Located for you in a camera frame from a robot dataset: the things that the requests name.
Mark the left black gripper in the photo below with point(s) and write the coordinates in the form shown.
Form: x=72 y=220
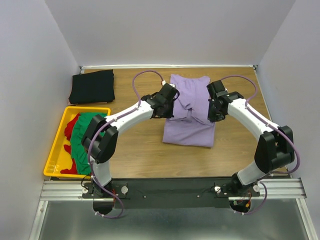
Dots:
x=170 y=115

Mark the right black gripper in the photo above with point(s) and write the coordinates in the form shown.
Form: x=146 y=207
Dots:
x=211 y=116

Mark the purple t shirt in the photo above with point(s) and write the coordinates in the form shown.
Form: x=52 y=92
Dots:
x=189 y=125

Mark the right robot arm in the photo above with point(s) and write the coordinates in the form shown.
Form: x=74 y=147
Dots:
x=274 y=143

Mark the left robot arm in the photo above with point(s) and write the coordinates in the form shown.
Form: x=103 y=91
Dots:
x=101 y=136

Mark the folded black t shirt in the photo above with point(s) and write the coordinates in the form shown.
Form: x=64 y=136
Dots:
x=91 y=88

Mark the green t shirt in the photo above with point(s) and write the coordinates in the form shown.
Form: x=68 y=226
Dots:
x=78 y=152

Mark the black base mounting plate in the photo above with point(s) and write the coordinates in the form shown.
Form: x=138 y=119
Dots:
x=168 y=193

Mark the red t shirt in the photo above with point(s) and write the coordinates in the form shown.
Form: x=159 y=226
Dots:
x=68 y=133

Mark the yellow plastic bin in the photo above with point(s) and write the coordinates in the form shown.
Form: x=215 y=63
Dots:
x=59 y=159

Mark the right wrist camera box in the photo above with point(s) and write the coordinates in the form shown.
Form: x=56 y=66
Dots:
x=216 y=89

